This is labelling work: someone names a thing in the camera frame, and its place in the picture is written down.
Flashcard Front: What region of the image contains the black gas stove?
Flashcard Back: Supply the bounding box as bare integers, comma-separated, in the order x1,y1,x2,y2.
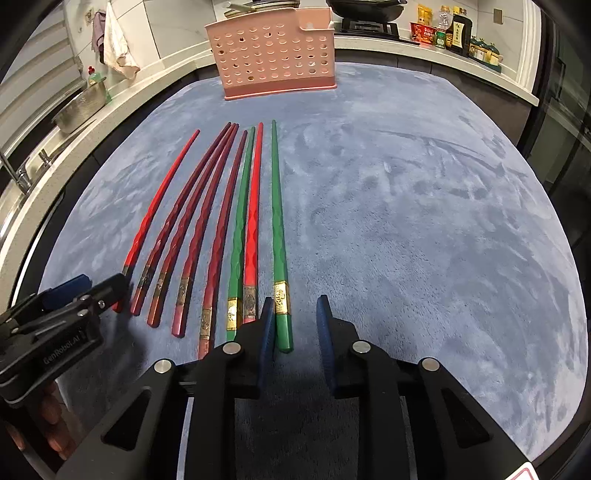
334,18,400,40

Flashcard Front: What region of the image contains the purple hanging cloth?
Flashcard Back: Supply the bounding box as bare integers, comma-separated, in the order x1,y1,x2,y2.
90,11,110,64

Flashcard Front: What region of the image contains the bright red chopstick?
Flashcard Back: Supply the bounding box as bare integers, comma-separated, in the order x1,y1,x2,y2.
112,129,201,314
242,122,264,325

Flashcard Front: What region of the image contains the window blind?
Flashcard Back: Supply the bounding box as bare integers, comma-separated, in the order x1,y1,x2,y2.
0,0,93,141

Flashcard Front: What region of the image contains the green dish soap bottle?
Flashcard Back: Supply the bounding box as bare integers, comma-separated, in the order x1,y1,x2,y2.
87,66,113,103

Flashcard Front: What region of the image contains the person's left hand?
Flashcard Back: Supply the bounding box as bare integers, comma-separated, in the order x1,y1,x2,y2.
8,376,78,468

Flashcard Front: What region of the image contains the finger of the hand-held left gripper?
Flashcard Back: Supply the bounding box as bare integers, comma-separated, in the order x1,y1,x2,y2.
69,273,131,320
41,274,94,311

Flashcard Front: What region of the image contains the red seasoning packet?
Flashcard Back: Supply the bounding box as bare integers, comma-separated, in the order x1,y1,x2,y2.
410,22,437,46

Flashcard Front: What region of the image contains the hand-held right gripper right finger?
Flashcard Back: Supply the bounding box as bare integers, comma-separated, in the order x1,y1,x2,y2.
316,294,533,480

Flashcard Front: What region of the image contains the dark soy sauce bottle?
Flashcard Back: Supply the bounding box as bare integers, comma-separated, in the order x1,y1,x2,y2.
446,6,472,52

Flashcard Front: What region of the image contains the pink perforated utensil holder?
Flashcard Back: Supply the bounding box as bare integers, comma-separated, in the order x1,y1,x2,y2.
204,7,338,101

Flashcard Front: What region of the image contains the black wok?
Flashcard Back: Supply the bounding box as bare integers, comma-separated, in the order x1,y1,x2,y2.
325,0,410,24

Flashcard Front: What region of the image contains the group of small seasoning jars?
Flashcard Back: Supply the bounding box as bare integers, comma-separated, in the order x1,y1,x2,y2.
469,38,504,71

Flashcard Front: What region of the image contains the white hanging towel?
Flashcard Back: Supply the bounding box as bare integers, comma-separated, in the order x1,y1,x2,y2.
103,2,141,78

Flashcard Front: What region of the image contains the dark red chopstick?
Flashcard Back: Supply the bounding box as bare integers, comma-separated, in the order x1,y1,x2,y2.
198,130,249,361
171,124,241,337
146,123,237,328
130,122,232,317

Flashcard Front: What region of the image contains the chrome sink faucet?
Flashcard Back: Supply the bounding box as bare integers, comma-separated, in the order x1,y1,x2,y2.
0,151,34,195

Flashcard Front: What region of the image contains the steel pan with glass lid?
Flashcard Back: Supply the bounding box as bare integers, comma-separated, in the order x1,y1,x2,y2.
225,0,302,18

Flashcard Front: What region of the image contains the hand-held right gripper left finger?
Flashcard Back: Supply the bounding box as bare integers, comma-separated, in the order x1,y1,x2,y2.
55,296,276,480

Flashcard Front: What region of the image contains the green chopstick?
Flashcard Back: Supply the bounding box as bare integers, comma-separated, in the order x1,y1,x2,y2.
225,126,256,343
270,119,294,354

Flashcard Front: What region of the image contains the blue plush table cloth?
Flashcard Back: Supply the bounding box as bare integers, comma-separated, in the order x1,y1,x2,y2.
39,62,589,480

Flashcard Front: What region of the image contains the steel colander basin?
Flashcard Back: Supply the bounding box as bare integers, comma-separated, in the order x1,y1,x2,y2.
51,78,108,135

